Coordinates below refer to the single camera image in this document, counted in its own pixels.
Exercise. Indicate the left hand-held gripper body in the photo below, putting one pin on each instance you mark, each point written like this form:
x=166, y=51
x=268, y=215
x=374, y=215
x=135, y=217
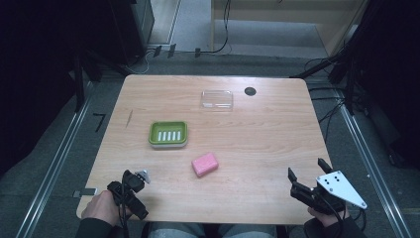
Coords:
x=133, y=203

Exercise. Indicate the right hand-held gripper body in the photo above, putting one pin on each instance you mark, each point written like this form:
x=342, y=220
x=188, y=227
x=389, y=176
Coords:
x=330, y=195

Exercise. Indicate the person's right hand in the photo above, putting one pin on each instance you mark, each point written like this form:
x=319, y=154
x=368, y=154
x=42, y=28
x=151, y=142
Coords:
x=327, y=218

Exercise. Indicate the person's left hand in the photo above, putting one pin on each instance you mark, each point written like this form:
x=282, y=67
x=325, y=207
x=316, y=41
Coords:
x=102, y=208

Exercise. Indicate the green soap dish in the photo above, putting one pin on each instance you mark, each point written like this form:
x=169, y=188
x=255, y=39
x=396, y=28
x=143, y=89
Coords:
x=168, y=134

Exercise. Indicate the pink sponge block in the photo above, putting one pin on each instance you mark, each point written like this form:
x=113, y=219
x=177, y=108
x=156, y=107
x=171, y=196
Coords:
x=204, y=164

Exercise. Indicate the person's legs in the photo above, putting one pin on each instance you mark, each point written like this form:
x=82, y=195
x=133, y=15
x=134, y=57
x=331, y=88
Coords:
x=211, y=230

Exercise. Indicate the black table grommet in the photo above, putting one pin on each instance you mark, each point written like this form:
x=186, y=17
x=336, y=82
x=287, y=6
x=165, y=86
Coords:
x=250, y=91

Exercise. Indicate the black stand leg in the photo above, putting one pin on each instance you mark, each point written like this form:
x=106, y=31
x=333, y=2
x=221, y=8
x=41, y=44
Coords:
x=317, y=67

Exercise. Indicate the clear plastic container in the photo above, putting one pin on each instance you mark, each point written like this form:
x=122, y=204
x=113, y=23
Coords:
x=217, y=99

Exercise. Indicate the light wooden shelf unit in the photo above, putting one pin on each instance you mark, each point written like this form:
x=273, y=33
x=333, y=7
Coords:
x=280, y=20

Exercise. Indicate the black cabinet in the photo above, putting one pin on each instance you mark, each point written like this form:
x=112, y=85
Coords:
x=132, y=29

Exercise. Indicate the metal floor rail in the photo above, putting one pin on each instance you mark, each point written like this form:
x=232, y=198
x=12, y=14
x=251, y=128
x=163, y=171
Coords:
x=369, y=165
x=52, y=168

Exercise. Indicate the metal table bracket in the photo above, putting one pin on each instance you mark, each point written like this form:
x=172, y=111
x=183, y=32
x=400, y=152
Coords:
x=85, y=192

